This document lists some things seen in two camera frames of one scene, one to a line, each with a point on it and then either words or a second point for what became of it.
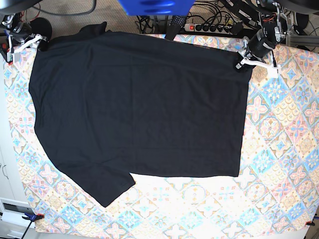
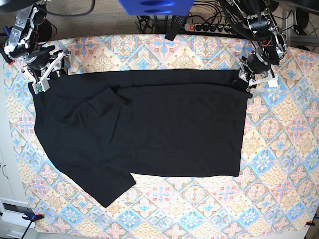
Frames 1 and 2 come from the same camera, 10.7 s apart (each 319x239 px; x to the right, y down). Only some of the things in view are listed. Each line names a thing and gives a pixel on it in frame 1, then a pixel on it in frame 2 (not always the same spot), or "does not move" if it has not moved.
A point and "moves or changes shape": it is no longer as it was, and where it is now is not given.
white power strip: [209, 28] does not move
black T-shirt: [107, 103] moves or changes shape
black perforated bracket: [177, 23] does not move
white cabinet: [13, 202] does not move
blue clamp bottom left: [32, 218] does not move
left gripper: [21, 32] -> [38, 58]
